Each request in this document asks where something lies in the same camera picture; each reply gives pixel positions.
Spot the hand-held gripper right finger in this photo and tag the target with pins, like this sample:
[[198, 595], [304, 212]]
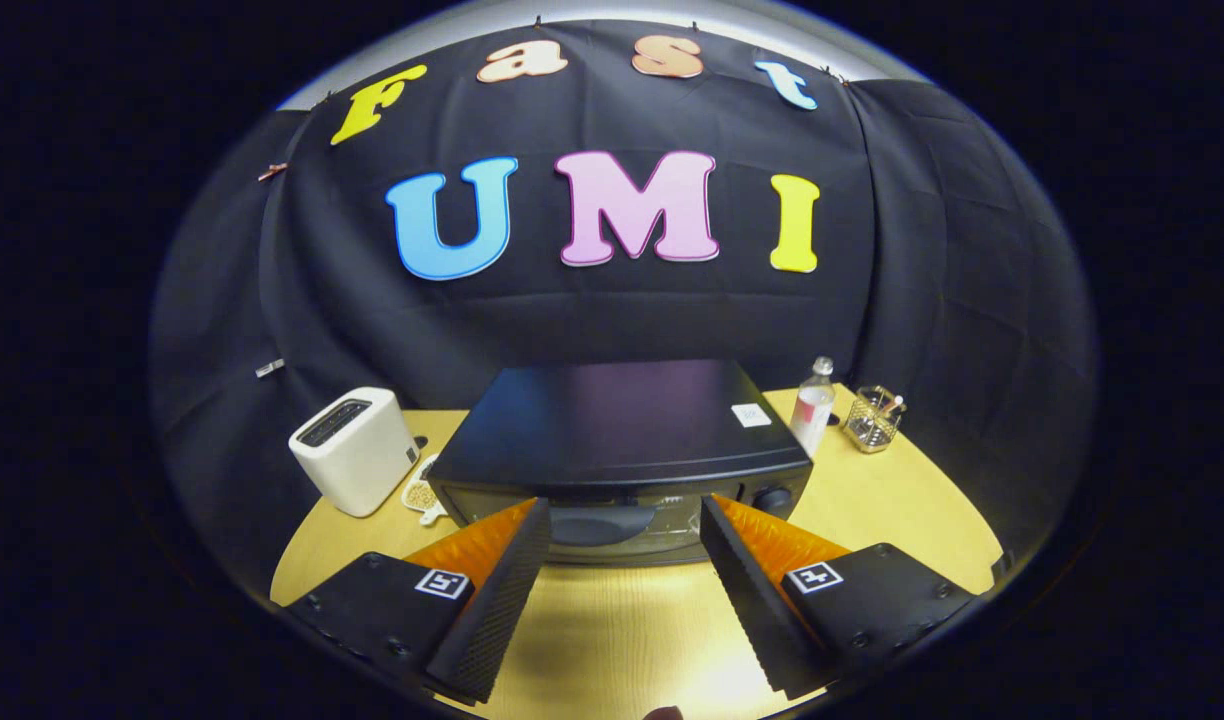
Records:
[[747, 590]]

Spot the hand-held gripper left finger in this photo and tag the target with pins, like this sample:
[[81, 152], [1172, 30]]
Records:
[[507, 590]]

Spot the black toaster oven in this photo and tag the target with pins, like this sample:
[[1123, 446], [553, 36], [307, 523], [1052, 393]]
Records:
[[612, 410]]

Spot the white bread toaster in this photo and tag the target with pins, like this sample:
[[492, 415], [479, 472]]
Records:
[[357, 460]]

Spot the small white seed dish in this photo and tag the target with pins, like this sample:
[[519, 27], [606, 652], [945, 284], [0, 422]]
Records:
[[422, 495]]

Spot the clear plastic bottle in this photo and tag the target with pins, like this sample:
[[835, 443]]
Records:
[[812, 410]]

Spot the silver metal clip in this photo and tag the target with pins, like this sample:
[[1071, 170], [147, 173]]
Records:
[[269, 368]]

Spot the red clip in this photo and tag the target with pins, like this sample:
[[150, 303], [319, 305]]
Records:
[[272, 172]]

